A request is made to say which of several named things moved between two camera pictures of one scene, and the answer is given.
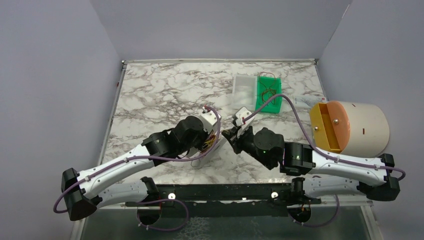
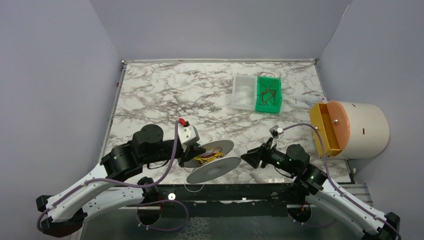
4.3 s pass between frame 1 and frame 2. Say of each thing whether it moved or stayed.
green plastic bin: stayed
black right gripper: moved
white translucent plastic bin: stayed
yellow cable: moved
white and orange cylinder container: stayed
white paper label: stayed
